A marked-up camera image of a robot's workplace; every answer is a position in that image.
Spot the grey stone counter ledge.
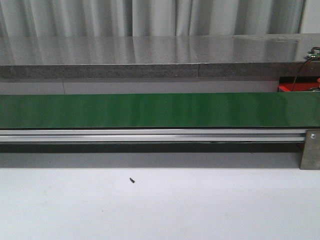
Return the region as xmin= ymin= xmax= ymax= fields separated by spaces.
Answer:
xmin=0 ymin=33 xmax=320 ymax=79

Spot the green conveyor belt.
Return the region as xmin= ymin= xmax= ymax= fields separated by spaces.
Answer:
xmin=0 ymin=92 xmax=320 ymax=129

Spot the metal conveyor support bracket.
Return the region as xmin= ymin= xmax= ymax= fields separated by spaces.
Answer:
xmin=300 ymin=129 xmax=320 ymax=170

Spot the aluminium conveyor side rail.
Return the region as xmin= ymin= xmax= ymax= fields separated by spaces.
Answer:
xmin=0 ymin=128 xmax=307 ymax=143

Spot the grey curtain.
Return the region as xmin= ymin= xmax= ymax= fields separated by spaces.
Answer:
xmin=0 ymin=0 xmax=306 ymax=37

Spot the red and black wire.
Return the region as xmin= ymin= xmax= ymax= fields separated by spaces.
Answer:
xmin=289 ymin=46 xmax=320 ymax=93

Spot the red plastic tray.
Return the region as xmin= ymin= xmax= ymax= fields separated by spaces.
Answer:
xmin=278 ymin=76 xmax=320 ymax=92

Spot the green circuit board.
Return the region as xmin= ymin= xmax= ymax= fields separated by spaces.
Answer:
xmin=305 ymin=46 xmax=320 ymax=60

